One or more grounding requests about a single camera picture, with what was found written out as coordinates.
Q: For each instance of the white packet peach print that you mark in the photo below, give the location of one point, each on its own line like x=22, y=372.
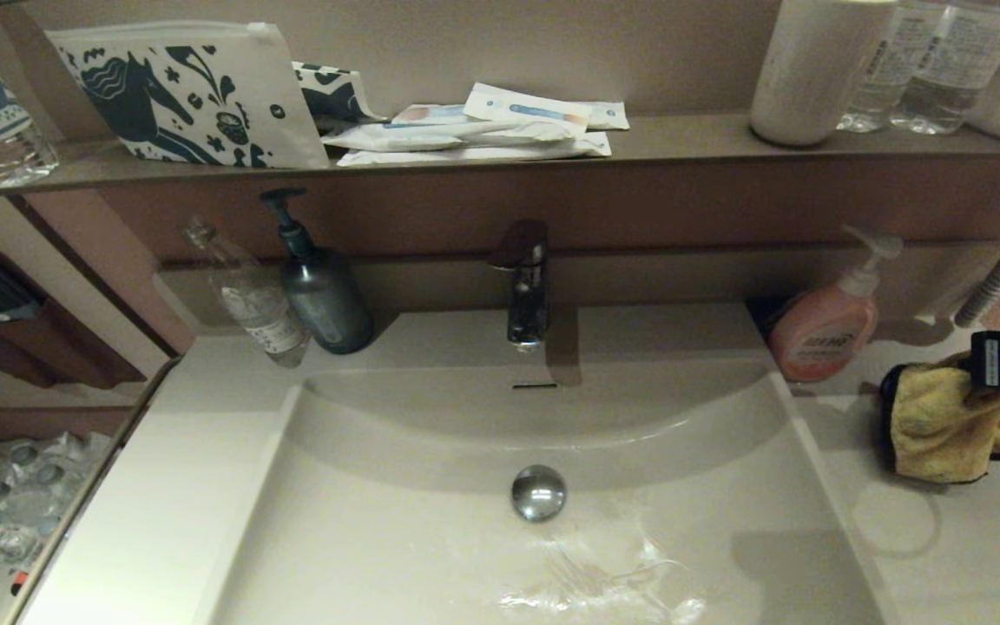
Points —
x=430, y=115

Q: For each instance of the small white packet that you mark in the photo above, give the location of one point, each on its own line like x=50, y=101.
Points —
x=610, y=115

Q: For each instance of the yellow cloth with black backing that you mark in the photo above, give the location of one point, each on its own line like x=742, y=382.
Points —
x=943, y=425

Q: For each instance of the white packet blue orange stripe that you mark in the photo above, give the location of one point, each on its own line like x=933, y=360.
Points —
x=526, y=109

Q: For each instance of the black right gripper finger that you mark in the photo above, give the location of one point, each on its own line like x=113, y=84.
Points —
x=995, y=360

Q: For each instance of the dark grey pump bottle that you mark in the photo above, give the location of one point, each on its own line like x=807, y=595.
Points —
x=325, y=304

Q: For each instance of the empty clear plastic bottle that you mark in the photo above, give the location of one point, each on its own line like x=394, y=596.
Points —
x=264, y=317

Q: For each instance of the long white wrapped packet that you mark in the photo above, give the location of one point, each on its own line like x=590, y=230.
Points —
x=429, y=135

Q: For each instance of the chrome faucet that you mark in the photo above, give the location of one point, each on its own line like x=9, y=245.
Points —
x=528, y=304

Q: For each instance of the small white horse print pouch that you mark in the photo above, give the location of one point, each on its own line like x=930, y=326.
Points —
x=332, y=94

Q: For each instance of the large white horse print pouch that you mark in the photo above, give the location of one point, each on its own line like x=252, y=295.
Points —
x=201, y=95

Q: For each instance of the clear water bottle white label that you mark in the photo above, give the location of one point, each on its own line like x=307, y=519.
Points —
x=947, y=78
x=883, y=78

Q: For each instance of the shrink-wrapped water bottle pack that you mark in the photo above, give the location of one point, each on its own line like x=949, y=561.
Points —
x=23, y=503

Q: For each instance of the flat white packet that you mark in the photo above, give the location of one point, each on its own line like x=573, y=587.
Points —
x=465, y=154

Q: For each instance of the pink soap pump bottle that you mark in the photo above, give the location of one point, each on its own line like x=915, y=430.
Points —
x=819, y=338

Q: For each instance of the chrome drain stopper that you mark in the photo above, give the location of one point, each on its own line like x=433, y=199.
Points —
x=538, y=492

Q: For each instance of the brown wall shelf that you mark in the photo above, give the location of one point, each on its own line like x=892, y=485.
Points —
x=682, y=139

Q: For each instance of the white sink basin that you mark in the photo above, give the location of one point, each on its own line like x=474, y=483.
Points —
x=378, y=538

